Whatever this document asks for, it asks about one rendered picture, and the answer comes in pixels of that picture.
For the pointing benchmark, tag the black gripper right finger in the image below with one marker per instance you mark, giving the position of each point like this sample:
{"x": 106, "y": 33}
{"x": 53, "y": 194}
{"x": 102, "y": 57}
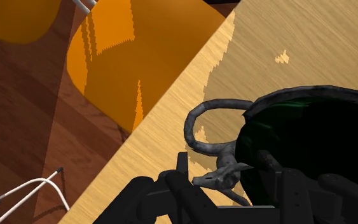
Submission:
{"x": 309, "y": 198}

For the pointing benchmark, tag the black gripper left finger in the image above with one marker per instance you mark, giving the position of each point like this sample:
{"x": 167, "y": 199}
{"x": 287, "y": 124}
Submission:
{"x": 178, "y": 192}

